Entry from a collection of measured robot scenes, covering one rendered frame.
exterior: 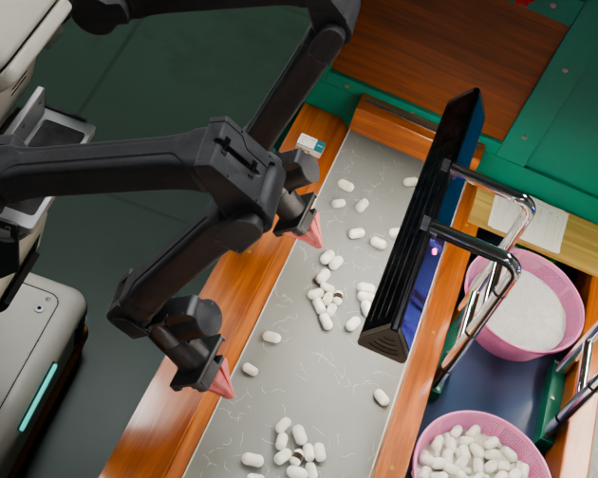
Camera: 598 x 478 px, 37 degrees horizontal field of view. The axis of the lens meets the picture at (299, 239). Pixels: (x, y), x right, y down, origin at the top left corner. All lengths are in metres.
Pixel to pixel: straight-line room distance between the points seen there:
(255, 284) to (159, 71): 1.63
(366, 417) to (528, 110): 0.75
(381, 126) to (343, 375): 0.60
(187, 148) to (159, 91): 2.16
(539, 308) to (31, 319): 1.17
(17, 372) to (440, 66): 1.17
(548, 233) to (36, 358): 1.20
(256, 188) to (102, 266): 1.67
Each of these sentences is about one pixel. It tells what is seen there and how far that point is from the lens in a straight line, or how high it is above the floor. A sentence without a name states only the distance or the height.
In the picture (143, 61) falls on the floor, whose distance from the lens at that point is 3.29.
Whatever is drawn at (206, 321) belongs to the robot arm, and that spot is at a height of 1.05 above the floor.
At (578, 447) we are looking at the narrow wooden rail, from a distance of 1.82.
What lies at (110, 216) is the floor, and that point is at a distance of 2.79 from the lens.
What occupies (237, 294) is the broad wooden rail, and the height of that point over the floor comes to 0.76.
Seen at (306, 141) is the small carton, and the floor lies 0.79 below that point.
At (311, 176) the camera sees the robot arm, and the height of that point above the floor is 0.99.
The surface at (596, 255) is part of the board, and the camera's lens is 2.11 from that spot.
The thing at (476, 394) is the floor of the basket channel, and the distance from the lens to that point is 1.88.
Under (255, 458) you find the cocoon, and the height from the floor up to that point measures 0.76.
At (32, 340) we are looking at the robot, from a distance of 2.21.
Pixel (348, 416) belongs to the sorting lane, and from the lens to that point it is 1.68.
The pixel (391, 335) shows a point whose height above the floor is 1.10.
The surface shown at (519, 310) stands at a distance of 1.98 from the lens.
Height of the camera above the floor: 2.17
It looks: 50 degrees down
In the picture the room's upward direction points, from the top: 21 degrees clockwise
